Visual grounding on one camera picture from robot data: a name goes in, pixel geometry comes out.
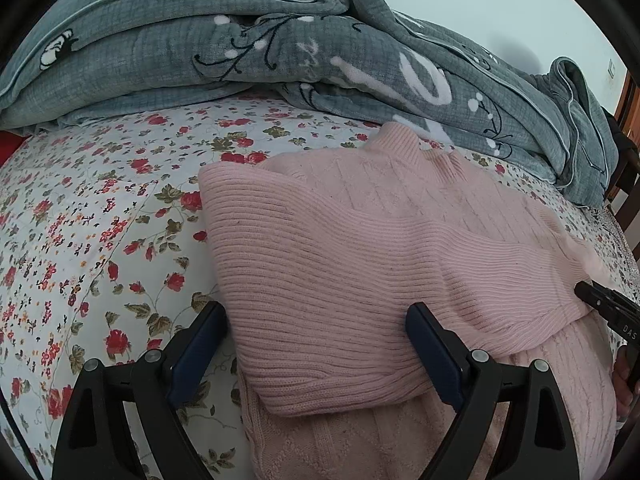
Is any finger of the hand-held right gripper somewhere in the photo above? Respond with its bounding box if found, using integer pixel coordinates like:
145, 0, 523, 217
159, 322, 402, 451
574, 280, 640, 322

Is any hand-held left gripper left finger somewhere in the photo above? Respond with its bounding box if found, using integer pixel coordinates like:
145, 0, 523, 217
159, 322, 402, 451
52, 301, 229, 480

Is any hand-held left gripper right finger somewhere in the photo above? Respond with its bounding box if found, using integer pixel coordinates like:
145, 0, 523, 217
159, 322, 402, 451
405, 302, 581, 480

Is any pink knitted sweater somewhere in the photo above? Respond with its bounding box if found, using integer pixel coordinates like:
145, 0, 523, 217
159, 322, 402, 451
198, 121, 626, 480

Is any person's right hand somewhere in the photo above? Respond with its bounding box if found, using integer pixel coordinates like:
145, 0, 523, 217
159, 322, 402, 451
614, 346, 640, 423

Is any dark wooden furniture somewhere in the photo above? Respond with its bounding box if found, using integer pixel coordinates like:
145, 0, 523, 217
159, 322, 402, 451
602, 72, 640, 257

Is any floral bed sheet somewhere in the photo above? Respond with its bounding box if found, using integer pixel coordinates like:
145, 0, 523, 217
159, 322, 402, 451
0, 87, 640, 480

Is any red cloth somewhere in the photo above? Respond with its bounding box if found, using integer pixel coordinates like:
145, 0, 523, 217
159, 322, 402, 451
0, 130, 27, 167

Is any grey printed quilt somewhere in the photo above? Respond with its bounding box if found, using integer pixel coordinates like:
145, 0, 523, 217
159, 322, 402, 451
0, 0, 615, 209

